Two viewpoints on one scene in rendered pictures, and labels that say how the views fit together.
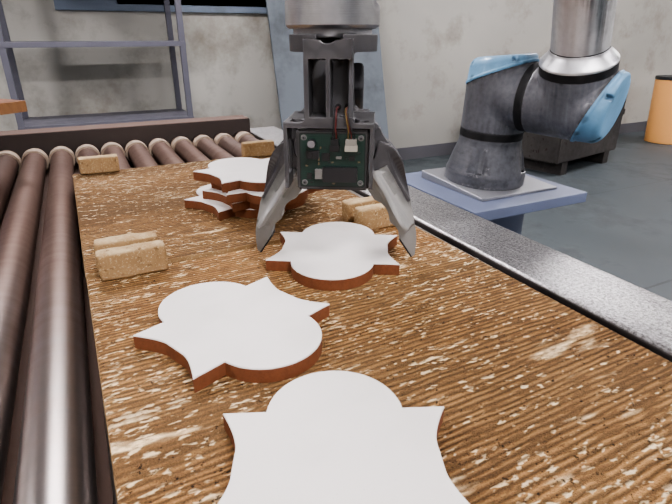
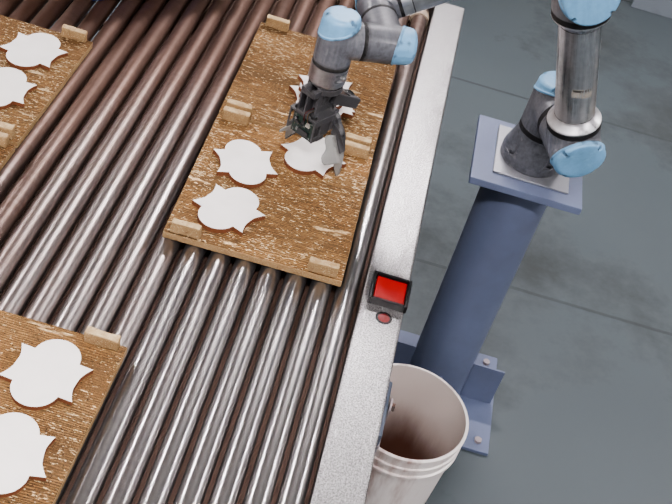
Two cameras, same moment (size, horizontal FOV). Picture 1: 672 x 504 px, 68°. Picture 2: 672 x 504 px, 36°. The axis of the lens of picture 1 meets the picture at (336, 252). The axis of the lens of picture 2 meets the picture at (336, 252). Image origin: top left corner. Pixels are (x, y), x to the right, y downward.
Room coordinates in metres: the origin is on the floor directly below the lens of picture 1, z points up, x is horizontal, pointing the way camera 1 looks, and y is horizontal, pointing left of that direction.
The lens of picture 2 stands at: (-1.09, -0.88, 2.27)
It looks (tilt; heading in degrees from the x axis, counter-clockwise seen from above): 41 degrees down; 26
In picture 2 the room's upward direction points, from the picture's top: 17 degrees clockwise
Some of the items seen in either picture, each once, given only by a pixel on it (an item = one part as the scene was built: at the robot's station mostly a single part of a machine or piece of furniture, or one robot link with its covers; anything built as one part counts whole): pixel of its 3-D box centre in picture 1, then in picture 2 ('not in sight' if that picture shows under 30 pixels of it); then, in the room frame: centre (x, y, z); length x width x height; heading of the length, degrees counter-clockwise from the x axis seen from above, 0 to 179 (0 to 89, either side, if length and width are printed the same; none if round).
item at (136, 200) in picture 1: (214, 198); (313, 86); (0.68, 0.17, 0.93); 0.41 x 0.35 x 0.02; 27
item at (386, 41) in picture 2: not in sight; (385, 39); (0.53, -0.05, 1.24); 0.11 x 0.11 x 0.08; 46
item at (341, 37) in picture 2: not in sight; (338, 38); (0.44, 0.00, 1.24); 0.09 x 0.08 x 0.11; 136
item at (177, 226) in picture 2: not in sight; (186, 228); (0.08, 0.01, 0.95); 0.06 x 0.02 x 0.03; 117
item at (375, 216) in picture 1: (379, 216); (355, 149); (0.55, -0.05, 0.95); 0.06 x 0.02 x 0.03; 117
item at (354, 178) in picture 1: (332, 112); (317, 106); (0.43, 0.00, 1.08); 0.09 x 0.08 x 0.12; 175
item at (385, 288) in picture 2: not in sight; (389, 292); (0.27, -0.34, 0.92); 0.06 x 0.06 x 0.01; 26
